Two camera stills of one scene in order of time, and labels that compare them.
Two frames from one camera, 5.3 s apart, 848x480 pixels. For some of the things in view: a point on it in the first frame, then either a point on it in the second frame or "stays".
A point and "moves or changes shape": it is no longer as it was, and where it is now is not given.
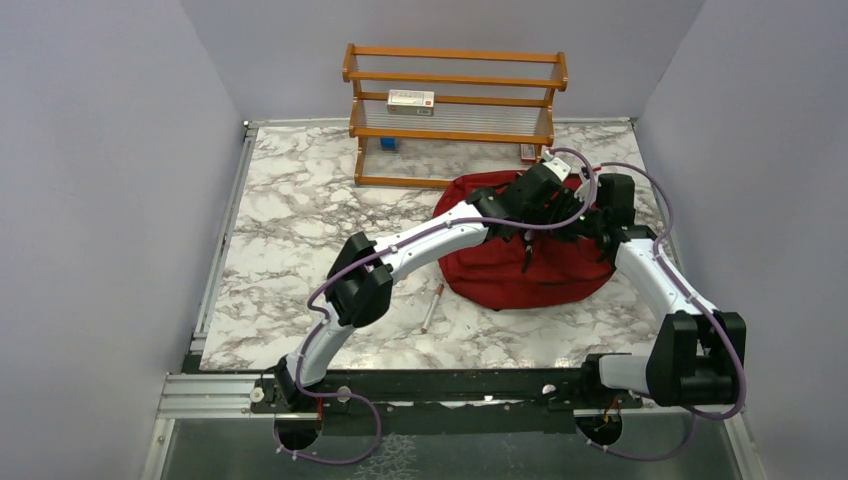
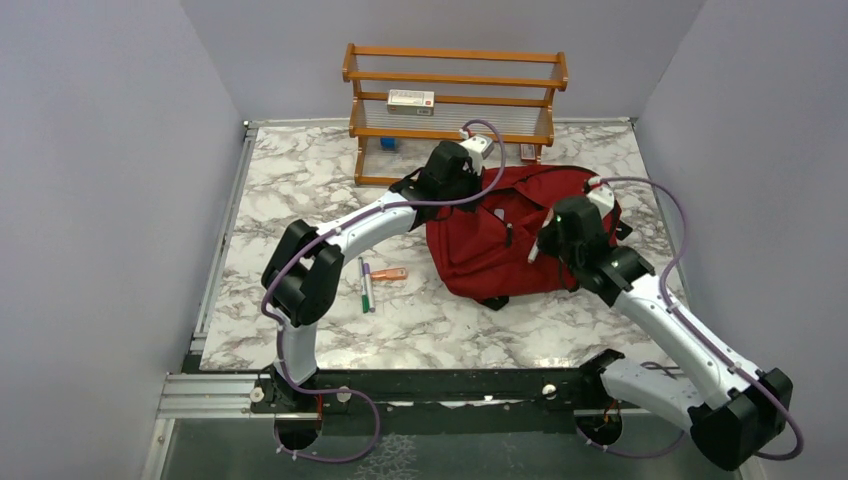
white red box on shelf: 411,102 stays
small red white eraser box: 528,153 stays
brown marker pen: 439,291 moves or changes shape
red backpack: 523,271 moves or changes shape
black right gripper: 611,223 → 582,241
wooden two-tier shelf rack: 421,116 stays
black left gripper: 534,211 → 473,175
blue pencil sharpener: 388,144 stays
